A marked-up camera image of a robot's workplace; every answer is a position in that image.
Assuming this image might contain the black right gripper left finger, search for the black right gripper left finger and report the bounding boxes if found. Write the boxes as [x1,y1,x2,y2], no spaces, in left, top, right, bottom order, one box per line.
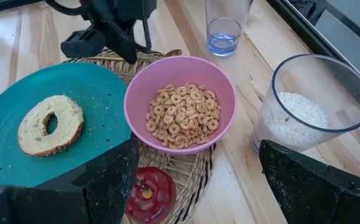
[0,136,141,224]

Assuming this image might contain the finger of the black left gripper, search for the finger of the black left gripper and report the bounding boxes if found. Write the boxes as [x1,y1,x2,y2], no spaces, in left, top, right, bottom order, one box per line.
[88,6,151,65]
[60,24,108,59]

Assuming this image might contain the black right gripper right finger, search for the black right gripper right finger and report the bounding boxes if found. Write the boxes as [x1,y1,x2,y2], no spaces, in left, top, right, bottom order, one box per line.
[259,139,360,224]

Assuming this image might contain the pink plastic bowl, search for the pink plastic bowl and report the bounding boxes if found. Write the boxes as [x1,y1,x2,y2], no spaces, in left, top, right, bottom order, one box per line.
[123,55,239,156]

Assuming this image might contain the sliced bagel half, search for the sliced bagel half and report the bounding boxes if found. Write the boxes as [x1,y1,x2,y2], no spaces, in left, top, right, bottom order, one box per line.
[17,95,85,157]

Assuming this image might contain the red apple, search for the red apple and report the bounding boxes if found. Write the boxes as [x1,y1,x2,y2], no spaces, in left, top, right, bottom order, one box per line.
[125,166,177,224]

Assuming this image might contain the green round plate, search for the green round plate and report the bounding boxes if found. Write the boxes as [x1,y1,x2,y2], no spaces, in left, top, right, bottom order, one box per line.
[0,62,133,189]

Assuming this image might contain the clear glass with liquid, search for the clear glass with liquid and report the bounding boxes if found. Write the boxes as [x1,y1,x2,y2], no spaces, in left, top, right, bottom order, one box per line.
[250,54,360,156]

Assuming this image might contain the cereal rings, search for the cereal rings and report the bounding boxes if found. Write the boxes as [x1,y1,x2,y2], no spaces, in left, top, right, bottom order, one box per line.
[144,82,223,150]

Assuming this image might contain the clear glass with blue base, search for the clear glass with blue base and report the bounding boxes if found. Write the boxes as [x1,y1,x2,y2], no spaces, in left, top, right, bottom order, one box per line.
[204,0,254,58]

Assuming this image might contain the round woven straw placemat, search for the round woven straw placemat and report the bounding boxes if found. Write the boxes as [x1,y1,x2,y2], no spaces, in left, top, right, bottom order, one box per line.
[60,48,218,224]

